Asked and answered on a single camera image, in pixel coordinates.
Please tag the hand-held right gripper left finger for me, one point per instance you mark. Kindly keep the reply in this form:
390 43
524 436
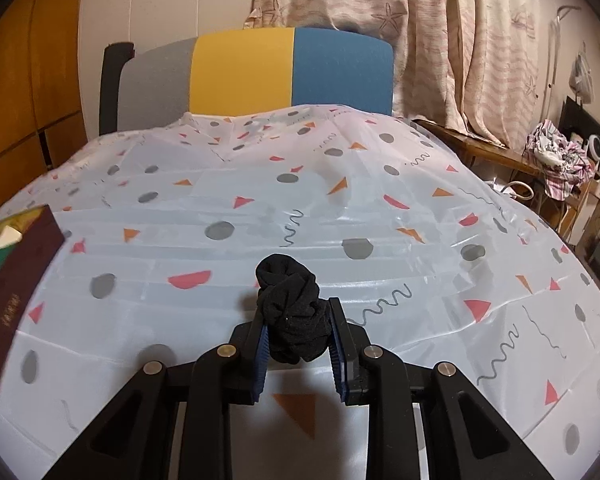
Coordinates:
260 360

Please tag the grey yellow blue chair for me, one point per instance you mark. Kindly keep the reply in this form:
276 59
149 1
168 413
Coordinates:
240 70

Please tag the wooden side table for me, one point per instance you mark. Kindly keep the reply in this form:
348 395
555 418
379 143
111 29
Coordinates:
480 142

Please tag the white round fan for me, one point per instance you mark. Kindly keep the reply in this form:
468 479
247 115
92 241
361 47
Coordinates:
597 145

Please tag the wooden wardrobe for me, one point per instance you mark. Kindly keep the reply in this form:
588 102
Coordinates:
30 85

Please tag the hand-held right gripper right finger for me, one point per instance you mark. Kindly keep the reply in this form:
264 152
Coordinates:
337 360

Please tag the white curved pole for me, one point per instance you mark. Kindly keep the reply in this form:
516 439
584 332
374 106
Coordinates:
552 60

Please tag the black panel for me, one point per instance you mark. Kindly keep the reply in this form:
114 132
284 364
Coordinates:
577 120

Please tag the black scrunchie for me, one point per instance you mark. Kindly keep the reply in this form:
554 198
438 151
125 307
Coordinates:
292 310

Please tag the pile of striped clothes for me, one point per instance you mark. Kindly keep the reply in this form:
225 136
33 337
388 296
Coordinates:
560 160

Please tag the gold tin box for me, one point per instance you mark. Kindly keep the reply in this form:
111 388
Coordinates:
15 310

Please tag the hanging plastic bag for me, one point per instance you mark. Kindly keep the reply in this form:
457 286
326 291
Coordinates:
582 77

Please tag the white foam block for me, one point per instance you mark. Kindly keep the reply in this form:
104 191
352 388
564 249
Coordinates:
5 239

